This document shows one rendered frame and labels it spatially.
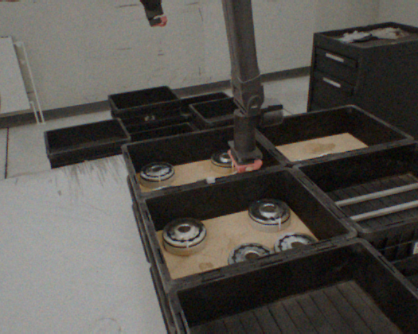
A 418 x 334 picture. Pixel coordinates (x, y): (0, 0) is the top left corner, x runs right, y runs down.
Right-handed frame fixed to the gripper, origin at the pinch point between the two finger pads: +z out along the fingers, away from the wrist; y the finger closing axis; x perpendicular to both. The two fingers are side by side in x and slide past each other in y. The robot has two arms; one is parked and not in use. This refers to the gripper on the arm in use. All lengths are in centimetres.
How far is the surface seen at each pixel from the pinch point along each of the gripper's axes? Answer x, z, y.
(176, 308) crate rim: 27, -6, -45
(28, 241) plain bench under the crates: 62, 17, 11
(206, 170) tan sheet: 7.7, 4.3, 13.2
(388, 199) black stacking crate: -34.8, 4.1, -15.9
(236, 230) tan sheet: 7.8, 4.0, -17.0
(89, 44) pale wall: 46, 26, 293
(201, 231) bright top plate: 16.9, 1.2, -18.5
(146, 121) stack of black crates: 15, 39, 137
